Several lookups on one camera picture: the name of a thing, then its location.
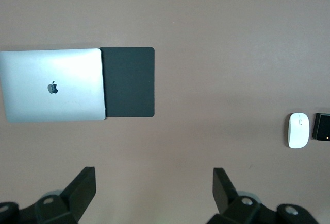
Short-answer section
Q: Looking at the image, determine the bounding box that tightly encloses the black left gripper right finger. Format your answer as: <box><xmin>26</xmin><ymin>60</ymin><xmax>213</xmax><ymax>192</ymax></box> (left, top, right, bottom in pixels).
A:
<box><xmin>207</xmin><ymin>167</ymin><xmax>317</xmax><ymax>224</ymax></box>

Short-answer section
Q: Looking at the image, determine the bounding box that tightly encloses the white computer mouse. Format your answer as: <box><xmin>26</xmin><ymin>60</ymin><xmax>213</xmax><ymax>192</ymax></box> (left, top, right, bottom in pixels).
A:
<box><xmin>288</xmin><ymin>112</ymin><xmax>310</xmax><ymax>149</ymax></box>

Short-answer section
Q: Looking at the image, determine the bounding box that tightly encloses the black smartphone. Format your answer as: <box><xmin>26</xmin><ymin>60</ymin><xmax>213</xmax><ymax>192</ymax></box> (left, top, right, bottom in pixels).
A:
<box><xmin>312</xmin><ymin>113</ymin><xmax>330</xmax><ymax>141</ymax></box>

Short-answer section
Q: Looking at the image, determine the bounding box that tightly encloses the black mouse pad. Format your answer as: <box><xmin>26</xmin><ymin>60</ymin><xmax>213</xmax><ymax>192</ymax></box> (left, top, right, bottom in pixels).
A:
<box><xmin>99</xmin><ymin>46</ymin><xmax>155</xmax><ymax>118</ymax></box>

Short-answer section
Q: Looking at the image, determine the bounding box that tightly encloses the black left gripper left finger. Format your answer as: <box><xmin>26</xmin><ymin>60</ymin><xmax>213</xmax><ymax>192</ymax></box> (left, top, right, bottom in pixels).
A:
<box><xmin>0</xmin><ymin>166</ymin><xmax>96</xmax><ymax>224</ymax></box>

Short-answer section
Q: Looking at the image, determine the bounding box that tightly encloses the silver closed laptop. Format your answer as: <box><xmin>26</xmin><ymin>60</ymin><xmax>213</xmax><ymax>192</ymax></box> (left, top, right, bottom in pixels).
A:
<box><xmin>0</xmin><ymin>48</ymin><xmax>107</xmax><ymax>124</ymax></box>

